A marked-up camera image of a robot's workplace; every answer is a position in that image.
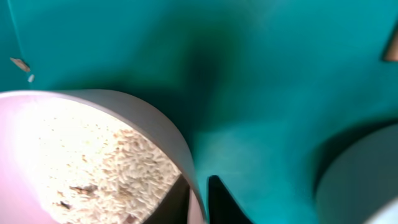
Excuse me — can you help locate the teal plastic tray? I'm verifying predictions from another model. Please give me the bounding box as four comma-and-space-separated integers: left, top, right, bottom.
1, 0, 397, 223

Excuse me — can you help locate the wooden chopstick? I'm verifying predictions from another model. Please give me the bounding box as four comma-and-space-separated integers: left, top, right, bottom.
381, 22, 397, 62
10, 57, 30, 73

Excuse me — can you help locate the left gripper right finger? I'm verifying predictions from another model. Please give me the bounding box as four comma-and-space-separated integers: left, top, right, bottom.
208, 175, 252, 224

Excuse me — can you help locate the right wooden chopstick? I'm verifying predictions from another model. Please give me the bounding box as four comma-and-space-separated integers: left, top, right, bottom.
381, 22, 397, 62

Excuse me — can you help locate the left wooden chopstick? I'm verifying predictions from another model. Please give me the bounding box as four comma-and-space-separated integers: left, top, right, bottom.
10, 57, 30, 73

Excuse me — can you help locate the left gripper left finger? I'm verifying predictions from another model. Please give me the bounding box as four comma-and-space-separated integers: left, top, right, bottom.
144, 175, 190, 224

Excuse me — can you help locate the grey bowl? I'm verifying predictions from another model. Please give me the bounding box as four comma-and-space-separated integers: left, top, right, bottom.
316, 125, 397, 224

